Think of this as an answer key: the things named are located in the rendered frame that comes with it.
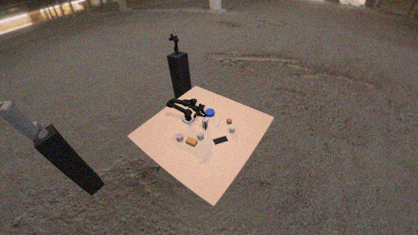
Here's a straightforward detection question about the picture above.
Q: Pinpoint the blue cylinder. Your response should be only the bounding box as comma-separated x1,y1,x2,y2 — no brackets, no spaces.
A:
205,109,214,117

